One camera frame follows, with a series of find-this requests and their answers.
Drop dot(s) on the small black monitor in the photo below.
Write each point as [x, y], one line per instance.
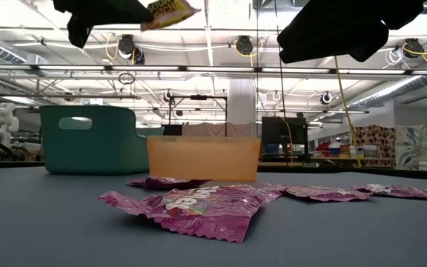
[172, 130]

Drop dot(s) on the orange plastic bin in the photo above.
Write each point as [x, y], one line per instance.
[202, 159]

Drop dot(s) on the yellow Sour Patch candy packet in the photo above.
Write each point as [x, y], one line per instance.
[169, 13]

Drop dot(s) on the floral fabric panel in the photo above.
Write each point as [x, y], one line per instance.
[417, 144]

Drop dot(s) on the black gantry stand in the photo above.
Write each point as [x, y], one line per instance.
[198, 97]

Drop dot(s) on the white robot figure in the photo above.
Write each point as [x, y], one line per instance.
[3, 122]

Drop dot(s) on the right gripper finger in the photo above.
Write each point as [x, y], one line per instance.
[369, 41]
[310, 31]

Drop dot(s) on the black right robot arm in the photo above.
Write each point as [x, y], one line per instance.
[404, 13]

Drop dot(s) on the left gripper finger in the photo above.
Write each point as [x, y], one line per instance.
[79, 31]
[124, 11]

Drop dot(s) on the brown patterned fabric panel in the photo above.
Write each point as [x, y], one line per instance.
[374, 141]

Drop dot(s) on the colourful storage boxes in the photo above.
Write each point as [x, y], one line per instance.
[336, 151]

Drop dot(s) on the green plastic bin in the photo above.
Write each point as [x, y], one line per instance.
[98, 148]

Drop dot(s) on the large black monitor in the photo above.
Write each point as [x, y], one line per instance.
[284, 130]

